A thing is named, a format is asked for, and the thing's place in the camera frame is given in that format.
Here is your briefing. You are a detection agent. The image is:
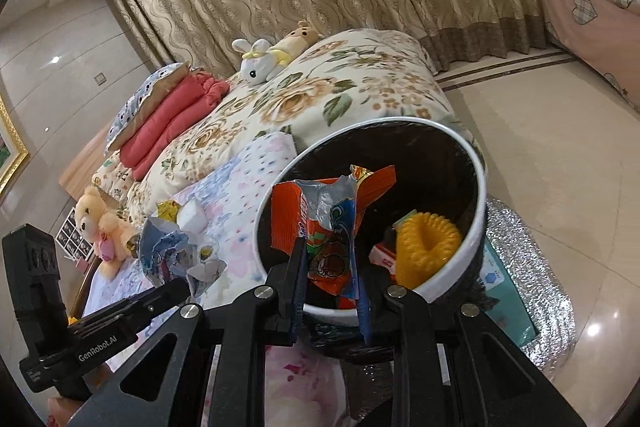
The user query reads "orange snack bag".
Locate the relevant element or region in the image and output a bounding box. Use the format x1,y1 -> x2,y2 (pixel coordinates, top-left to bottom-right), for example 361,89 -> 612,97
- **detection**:
270,164 -> 398,313

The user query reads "gold foil wrapper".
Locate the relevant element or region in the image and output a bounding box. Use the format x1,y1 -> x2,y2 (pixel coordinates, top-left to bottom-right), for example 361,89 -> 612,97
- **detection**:
156,199 -> 182,224

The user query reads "yellow foam net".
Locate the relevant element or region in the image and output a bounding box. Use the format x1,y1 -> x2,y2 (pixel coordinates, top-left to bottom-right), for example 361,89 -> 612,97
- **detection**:
392,209 -> 463,290

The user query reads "beige teddy bear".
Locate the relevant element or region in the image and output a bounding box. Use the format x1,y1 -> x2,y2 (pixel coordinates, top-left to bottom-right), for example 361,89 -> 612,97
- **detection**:
74,187 -> 138,280

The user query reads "silver foil mat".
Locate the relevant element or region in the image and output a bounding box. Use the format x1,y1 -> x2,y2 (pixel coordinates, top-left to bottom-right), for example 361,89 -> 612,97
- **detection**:
310,197 -> 583,408

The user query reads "blue patterned pillow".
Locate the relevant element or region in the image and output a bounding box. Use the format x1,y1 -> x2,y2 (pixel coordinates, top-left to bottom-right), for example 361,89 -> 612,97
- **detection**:
104,62 -> 193,152

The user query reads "gold framed painting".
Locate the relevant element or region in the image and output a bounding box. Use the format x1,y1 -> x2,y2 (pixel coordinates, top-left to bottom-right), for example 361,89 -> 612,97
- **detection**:
0,94 -> 31,198

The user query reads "tan bear plush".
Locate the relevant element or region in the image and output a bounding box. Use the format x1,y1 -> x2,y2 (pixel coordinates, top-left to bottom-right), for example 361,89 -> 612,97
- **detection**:
267,21 -> 325,58

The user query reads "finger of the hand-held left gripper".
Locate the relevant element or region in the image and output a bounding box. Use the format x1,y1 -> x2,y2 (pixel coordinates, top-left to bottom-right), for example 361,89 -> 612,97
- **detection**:
67,278 -> 193,334
87,299 -> 187,344

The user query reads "wooden nightstand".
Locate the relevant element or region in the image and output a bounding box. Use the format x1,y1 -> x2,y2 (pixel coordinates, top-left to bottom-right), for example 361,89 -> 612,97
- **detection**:
67,252 -> 108,320

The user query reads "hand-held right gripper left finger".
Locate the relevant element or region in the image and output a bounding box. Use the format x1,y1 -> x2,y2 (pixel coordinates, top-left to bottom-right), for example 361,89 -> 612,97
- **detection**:
65,237 -> 311,427

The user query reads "crumpled white tissue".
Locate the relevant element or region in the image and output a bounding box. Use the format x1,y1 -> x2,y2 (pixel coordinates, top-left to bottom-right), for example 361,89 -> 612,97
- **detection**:
176,202 -> 211,233

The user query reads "folded red quilt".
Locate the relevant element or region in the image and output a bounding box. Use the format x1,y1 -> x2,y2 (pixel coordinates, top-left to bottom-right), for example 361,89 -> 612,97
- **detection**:
119,69 -> 231,180

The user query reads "black photo frame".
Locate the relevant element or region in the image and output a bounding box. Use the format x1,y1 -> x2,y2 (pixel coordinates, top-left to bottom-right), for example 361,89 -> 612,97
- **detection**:
54,212 -> 93,258

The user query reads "white trash bin black liner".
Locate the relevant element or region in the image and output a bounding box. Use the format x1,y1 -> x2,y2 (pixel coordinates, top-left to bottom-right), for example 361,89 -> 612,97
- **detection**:
257,121 -> 481,308

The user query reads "blue white wrapper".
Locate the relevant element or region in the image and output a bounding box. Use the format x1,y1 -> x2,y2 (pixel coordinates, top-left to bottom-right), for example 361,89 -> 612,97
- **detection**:
136,214 -> 228,300

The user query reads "red drink carton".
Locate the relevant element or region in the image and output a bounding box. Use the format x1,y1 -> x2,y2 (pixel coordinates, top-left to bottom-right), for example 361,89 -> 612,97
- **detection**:
369,227 -> 401,280

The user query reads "beige floral quilt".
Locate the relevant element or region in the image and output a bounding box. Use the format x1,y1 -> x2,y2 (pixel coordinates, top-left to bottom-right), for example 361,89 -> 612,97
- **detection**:
90,28 -> 486,228

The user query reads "teal box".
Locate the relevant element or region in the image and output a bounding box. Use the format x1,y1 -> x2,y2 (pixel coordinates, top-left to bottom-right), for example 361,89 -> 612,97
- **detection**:
475,242 -> 541,348

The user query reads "blue pink floral blanket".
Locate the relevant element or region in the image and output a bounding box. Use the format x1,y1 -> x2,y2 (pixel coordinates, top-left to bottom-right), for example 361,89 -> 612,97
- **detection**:
82,132 -> 351,427

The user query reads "white bunny plush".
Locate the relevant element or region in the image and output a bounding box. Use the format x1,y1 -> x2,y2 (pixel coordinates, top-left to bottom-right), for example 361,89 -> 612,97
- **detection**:
232,38 -> 291,85

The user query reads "wooden headboard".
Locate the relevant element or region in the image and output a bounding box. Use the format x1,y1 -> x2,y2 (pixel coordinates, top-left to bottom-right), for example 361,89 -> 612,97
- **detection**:
59,122 -> 123,195

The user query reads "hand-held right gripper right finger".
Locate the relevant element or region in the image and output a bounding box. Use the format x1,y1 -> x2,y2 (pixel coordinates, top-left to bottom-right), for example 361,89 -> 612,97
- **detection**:
352,247 -> 586,427

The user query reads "cartoon print pillow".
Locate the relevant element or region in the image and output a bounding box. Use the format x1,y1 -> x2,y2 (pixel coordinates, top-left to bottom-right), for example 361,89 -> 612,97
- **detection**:
90,149 -> 136,195

